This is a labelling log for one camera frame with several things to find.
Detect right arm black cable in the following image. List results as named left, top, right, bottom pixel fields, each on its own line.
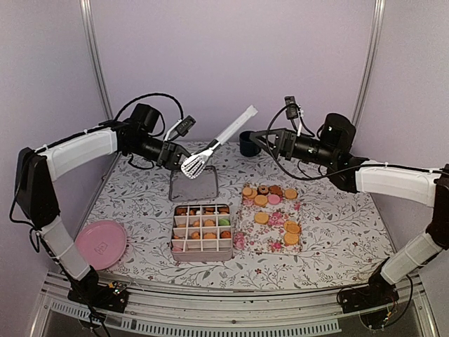
left=265, top=103, right=443, bottom=182

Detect chocolate sprinkled donut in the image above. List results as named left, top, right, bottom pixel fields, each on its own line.
left=257, top=185, right=269, bottom=195

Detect metal tin lid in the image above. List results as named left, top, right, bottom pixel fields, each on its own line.
left=168, top=166, right=219, bottom=202

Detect white handled food tongs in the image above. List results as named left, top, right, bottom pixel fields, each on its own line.
left=180, top=105, right=258, bottom=179

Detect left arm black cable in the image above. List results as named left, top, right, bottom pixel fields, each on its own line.
left=114, top=92, right=186, bottom=124

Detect floral rectangular tray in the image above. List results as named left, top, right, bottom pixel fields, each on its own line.
left=234, top=183, right=302, bottom=255

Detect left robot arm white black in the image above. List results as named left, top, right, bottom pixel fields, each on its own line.
left=12, top=103, right=195, bottom=305

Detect dark blue mug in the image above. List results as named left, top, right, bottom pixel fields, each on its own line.
left=239, top=131, right=261, bottom=158

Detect aluminium corner post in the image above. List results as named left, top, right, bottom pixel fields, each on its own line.
left=79, top=0, right=114, bottom=120
left=351, top=0, right=386, bottom=130

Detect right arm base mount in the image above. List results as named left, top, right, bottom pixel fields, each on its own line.
left=336, top=285, right=399, bottom=313

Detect green sandwich cookie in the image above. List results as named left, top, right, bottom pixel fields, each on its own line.
left=219, top=218, right=230, bottom=226

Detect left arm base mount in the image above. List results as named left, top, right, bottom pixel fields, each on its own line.
left=67, top=282, right=129, bottom=313

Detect aluminium front rail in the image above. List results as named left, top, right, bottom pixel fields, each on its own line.
left=30, top=272, right=440, bottom=336

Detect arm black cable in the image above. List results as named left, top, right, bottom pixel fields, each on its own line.
left=265, top=103, right=443, bottom=182
left=114, top=92, right=186, bottom=124

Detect left aluminium corner post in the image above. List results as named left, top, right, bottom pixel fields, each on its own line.
left=79, top=0, right=114, bottom=120

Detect brown flower cookie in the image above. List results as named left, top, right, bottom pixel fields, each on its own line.
left=269, top=185, right=283, bottom=197

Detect pink round plate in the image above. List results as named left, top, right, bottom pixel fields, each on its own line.
left=75, top=220, right=127, bottom=270

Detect metal cookie tin with dividers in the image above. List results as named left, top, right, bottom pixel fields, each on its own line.
left=170, top=204, right=233, bottom=263

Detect floral tablecloth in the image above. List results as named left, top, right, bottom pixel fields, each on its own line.
left=86, top=143, right=394, bottom=290

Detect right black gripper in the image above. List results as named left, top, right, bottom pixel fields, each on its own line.
left=250, top=128, right=338, bottom=167

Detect right aluminium corner post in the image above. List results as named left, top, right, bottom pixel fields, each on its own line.
left=351, top=0, right=386, bottom=130

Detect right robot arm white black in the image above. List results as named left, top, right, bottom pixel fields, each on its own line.
left=250, top=113, right=448, bottom=306

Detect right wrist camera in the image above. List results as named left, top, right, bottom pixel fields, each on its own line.
left=284, top=95, right=304, bottom=136

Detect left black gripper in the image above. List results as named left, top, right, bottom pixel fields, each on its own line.
left=127, top=133, right=202, bottom=170

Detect round embossed biscuit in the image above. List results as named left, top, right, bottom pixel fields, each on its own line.
left=283, top=232, right=300, bottom=246

